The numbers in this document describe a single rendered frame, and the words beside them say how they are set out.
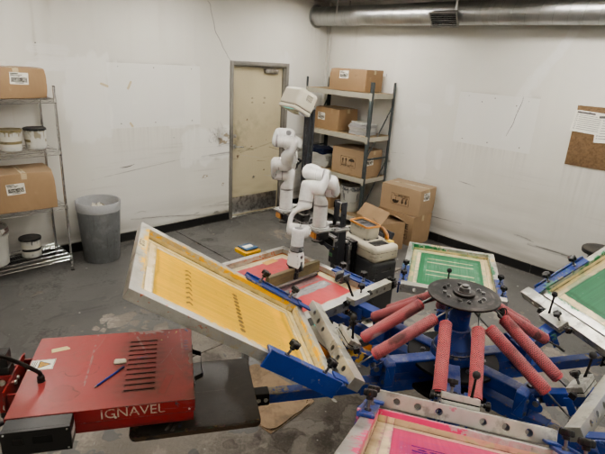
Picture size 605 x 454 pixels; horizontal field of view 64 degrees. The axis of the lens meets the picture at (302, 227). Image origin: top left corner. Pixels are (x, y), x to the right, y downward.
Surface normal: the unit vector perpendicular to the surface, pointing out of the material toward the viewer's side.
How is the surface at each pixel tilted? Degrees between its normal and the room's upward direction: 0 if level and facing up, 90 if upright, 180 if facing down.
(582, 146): 90
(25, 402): 0
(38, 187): 89
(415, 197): 88
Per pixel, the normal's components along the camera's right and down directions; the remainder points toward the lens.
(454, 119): -0.72, 0.18
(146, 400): 0.06, -0.94
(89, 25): 0.69, 0.28
